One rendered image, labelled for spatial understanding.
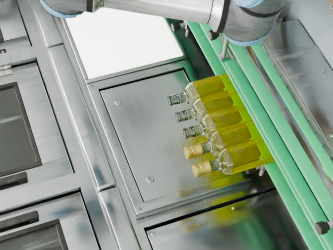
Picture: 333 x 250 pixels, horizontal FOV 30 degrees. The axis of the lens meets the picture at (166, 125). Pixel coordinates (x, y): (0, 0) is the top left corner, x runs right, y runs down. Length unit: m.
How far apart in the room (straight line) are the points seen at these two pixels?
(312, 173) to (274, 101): 0.22
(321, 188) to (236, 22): 0.43
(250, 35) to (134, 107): 0.57
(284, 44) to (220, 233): 0.53
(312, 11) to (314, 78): 0.19
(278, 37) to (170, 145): 0.43
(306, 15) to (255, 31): 0.36
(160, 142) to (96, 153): 0.19
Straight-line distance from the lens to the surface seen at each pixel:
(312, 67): 1.66
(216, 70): 1.84
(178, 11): 1.38
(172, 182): 1.72
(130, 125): 1.82
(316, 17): 1.69
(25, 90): 1.97
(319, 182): 1.48
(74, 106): 1.87
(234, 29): 1.39
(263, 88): 1.60
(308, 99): 1.59
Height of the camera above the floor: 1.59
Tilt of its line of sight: 14 degrees down
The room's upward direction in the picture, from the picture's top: 105 degrees counter-clockwise
